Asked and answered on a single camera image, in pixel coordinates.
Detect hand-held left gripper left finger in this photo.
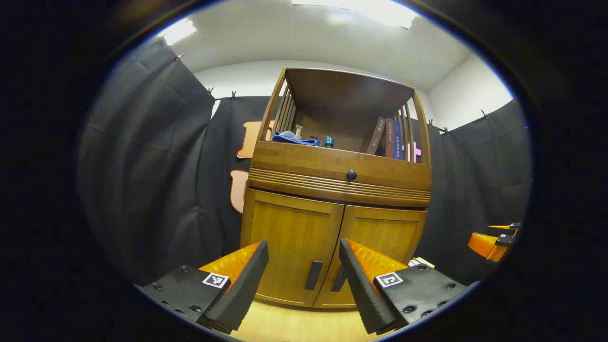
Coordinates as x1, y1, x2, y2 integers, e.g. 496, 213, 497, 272
134, 240, 270, 335

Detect wooden ribbed drawer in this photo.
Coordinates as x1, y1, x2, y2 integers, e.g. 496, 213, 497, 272
247, 141, 433, 208

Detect wooden shoe cabinet door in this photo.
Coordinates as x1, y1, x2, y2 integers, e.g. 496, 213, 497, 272
313, 204, 427, 309
242, 189, 345, 308

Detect brown book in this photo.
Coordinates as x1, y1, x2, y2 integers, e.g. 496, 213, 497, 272
365, 116, 386, 155

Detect wooden double-door shoe cabinet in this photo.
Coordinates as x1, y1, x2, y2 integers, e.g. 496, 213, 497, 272
240, 67, 434, 309

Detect blue cloth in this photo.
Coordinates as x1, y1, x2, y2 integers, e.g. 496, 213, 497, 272
271, 131, 323, 147

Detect black backdrop cloth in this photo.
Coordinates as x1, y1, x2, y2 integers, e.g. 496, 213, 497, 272
78, 40, 532, 285

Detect small ceiling light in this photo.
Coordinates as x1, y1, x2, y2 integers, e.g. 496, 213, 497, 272
159, 19, 198, 46

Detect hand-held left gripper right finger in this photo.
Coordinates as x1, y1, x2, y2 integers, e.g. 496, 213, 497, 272
339, 238, 480, 335

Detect black door handle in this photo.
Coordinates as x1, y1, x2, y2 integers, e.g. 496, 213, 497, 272
304, 260, 323, 291
331, 266, 347, 293

